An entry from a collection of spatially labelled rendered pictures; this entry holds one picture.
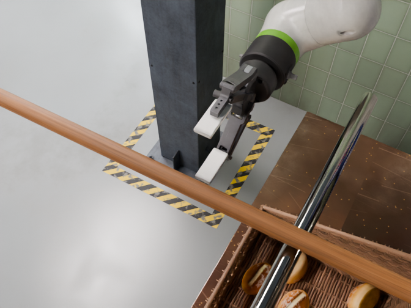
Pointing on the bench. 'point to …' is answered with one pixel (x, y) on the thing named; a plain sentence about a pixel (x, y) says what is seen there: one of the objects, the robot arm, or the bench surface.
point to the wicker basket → (397, 258)
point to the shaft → (214, 198)
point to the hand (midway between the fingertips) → (205, 154)
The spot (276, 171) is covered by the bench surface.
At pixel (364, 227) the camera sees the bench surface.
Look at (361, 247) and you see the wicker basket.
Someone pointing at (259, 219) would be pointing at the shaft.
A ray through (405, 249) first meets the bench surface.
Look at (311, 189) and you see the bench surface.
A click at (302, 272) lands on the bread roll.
